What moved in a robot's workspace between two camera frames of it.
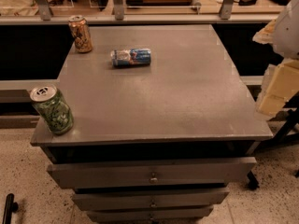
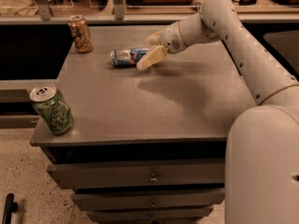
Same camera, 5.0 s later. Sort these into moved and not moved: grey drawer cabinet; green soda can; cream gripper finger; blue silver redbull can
Moved: cream gripper finger
Not moved: green soda can; blue silver redbull can; grey drawer cabinet
